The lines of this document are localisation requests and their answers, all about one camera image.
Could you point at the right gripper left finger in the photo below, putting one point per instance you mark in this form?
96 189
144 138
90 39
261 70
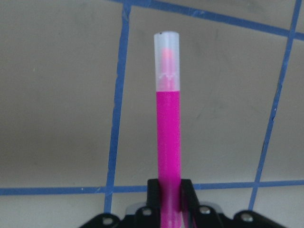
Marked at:
139 215

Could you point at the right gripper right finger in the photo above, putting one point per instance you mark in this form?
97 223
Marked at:
198 214

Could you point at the pink marker pen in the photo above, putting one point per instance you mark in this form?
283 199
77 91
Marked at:
167 80

